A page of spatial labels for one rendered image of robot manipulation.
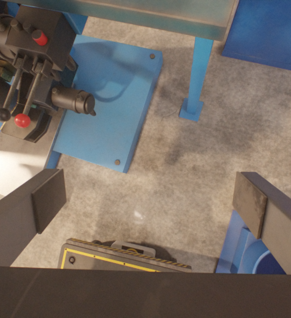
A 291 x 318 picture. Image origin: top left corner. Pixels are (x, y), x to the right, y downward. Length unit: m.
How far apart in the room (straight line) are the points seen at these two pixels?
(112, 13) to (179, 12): 0.15
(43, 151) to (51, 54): 1.02
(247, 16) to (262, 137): 0.70
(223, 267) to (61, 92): 1.32
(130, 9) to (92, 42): 1.22
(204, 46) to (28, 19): 0.55
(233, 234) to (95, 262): 0.82
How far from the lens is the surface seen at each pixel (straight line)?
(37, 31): 0.63
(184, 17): 0.52
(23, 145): 1.67
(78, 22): 0.70
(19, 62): 0.69
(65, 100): 1.14
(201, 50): 0.91
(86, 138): 1.49
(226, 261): 1.54
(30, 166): 1.62
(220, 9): 0.53
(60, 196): 0.16
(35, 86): 0.65
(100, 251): 1.25
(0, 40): 0.75
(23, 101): 1.25
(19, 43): 0.68
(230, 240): 1.52
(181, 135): 1.50
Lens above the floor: 1.46
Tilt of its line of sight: 79 degrees down
